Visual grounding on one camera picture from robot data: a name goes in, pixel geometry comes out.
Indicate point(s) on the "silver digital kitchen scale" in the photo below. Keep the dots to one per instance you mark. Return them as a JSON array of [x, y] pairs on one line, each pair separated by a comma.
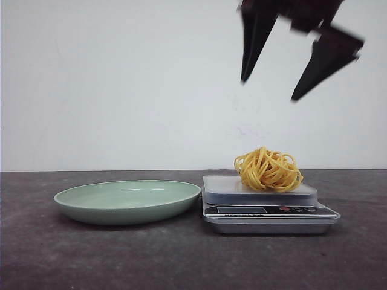
[[233, 208]]

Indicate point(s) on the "green shallow plate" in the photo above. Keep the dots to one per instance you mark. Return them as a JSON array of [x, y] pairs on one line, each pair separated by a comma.
[[127, 202]]

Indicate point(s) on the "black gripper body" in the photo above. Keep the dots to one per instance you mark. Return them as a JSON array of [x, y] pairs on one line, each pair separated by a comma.
[[307, 16]]

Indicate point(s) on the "yellow vermicelli noodle bundle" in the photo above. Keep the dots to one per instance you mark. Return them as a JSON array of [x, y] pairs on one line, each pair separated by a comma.
[[264, 169]]

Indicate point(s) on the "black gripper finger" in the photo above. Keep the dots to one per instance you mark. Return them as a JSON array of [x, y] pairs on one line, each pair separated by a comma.
[[257, 28], [327, 58]]

